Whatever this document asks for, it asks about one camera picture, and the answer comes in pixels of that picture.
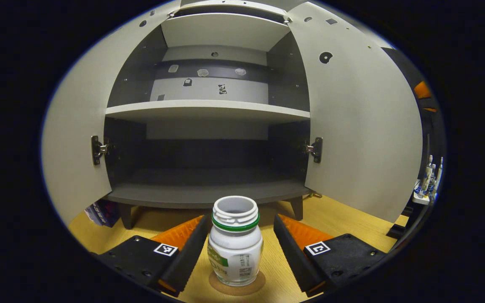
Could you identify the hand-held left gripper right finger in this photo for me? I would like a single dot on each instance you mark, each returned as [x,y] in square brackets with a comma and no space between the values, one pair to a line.
[291,256]

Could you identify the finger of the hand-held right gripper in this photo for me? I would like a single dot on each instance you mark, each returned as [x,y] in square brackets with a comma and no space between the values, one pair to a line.
[422,90]
[430,110]

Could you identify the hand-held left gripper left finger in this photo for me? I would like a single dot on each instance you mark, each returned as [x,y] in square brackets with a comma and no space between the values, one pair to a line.
[187,256]

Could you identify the white cabinet door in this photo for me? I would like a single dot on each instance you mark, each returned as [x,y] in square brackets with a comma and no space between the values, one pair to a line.
[364,126]
[78,126]

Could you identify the black backdrop cloth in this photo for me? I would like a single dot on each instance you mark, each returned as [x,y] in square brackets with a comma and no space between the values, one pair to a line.
[431,124]

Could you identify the round brown coaster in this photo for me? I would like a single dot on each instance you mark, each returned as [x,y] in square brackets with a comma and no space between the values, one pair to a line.
[236,291]

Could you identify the clear bottle white cap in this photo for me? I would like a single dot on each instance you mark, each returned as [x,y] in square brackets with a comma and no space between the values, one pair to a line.
[428,170]

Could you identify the slim white bottle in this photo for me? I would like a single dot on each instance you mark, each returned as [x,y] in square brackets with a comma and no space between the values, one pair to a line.
[439,172]

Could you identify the dark bottle white cap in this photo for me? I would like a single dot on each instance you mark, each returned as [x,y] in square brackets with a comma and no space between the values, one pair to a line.
[433,183]

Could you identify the white tray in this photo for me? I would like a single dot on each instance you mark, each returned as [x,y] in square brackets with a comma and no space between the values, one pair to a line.
[422,198]

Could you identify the white and grey cabinet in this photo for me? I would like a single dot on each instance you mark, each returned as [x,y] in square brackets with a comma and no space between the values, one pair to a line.
[209,155]

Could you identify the metal door hinge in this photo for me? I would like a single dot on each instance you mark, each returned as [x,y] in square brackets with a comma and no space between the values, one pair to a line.
[315,149]
[286,19]
[171,14]
[97,149]

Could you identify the black stand base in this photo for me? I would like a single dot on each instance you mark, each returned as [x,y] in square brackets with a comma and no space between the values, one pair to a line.
[400,229]

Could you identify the white cabinet shelf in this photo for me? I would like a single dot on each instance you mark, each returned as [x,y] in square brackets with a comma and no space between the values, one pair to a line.
[225,31]
[209,110]

